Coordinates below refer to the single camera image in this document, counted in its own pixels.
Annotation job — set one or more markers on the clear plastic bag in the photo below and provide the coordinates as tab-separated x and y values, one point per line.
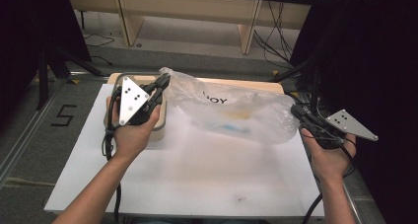
263	118

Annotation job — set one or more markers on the black curtain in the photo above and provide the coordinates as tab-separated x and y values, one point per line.
39	23
378	53

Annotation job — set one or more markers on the white table sheet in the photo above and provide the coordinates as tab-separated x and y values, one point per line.
197	178

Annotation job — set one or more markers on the wooden shelf bench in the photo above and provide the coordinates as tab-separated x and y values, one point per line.
190	7

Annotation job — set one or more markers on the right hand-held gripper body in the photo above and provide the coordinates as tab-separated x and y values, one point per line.
348	125

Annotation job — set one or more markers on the blue toothbrush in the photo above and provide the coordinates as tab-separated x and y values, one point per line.
230	128

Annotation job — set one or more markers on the person's right hand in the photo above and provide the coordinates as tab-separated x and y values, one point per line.
328	161

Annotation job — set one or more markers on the person's left hand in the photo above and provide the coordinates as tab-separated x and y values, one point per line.
131	138

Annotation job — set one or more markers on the beige basket with grey rim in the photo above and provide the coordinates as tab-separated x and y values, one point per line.
161	132

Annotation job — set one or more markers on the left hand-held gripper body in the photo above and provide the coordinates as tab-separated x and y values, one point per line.
131	99

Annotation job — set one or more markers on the black metal stand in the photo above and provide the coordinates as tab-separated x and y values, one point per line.
292	71
42	79

